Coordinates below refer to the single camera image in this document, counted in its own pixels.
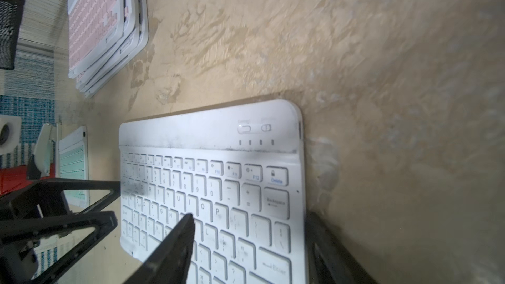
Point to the green key keyboard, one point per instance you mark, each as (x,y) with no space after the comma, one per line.
(73,165)

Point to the black white stapler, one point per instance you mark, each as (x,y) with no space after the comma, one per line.
(39,165)

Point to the pink key keyboard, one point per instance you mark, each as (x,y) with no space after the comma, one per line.
(94,26)
(117,56)
(138,43)

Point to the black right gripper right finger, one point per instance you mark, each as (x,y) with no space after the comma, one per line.
(329,261)

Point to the black wire shelf rack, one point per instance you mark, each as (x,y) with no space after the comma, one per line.
(11,17)

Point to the white key keyboard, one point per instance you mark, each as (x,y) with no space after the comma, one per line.
(239,171)

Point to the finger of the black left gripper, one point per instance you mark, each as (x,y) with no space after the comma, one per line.
(44,200)
(42,250)

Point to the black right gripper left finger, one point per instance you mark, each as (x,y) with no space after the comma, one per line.
(170,261)

